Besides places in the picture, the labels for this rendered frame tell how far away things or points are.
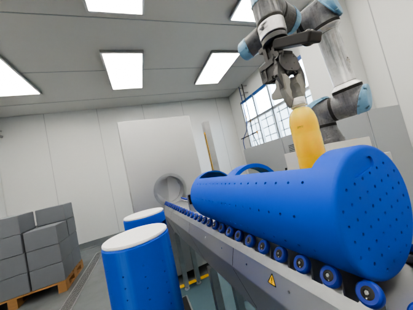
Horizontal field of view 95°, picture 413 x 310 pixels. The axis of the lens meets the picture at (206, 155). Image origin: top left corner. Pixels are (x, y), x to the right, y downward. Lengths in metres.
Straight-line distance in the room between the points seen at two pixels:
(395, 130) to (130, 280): 2.40
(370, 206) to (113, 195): 5.30
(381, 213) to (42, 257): 3.72
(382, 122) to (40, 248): 4.34
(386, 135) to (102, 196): 5.37
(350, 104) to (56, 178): 5.63
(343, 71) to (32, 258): 3.91
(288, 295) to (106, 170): 5.17
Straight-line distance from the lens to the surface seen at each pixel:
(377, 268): 0.55
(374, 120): 2.27
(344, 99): 1.05
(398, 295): 0.61
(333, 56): 1.08
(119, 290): 0.93
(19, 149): 6.12
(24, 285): 3.93
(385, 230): 0.57
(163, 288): 0.94
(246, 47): 0.82
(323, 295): 0.60
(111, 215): 5.55
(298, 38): 0.58
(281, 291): 0.70
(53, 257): 3.74
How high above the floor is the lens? 1.26
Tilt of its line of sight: 4 degrees up
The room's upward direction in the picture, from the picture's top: 13 degrees counter-clockwise
